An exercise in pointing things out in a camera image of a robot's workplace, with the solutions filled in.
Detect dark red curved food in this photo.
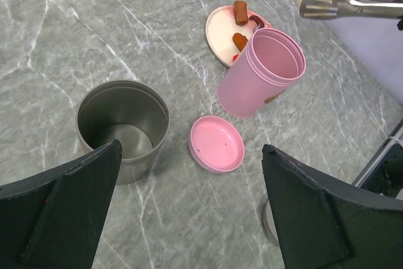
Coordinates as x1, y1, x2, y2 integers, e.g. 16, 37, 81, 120
249, 15, 265, 31

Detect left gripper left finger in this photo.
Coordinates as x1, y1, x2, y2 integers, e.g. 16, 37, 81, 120
1, 140, 122, 268

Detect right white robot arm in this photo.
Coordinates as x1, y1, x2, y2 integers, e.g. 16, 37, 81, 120
361, 144, 402, 198

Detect grey lid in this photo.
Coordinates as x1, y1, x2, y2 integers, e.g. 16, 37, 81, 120
262, 200, 279, 246

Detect metal food tongs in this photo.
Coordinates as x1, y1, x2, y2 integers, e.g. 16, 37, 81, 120
299, 0, 402, 20

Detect grey cylindrical container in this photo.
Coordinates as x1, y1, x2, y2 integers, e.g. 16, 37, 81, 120
76, 79, 171, 185

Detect brown sausage far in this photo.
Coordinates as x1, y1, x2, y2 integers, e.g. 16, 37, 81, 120
233, 0, 249, 26

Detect pink cylindrical container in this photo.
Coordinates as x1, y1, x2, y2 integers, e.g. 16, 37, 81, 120
217, 28, 306, 118

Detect aluminium mounting rail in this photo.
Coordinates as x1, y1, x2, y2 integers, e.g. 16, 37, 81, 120
352, 120, 402, 188

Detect pink lid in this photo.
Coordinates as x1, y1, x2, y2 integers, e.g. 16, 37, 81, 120
188, 115, 245, 174

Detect pink cream plate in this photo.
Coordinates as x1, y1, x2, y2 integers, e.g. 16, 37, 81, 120
205, 4, 271, 68

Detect orange sausage near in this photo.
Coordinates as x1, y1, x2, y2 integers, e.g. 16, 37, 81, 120
232, 33, 248, 52

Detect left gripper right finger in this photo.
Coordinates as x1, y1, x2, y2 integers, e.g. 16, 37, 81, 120
262, 144, 402, 268

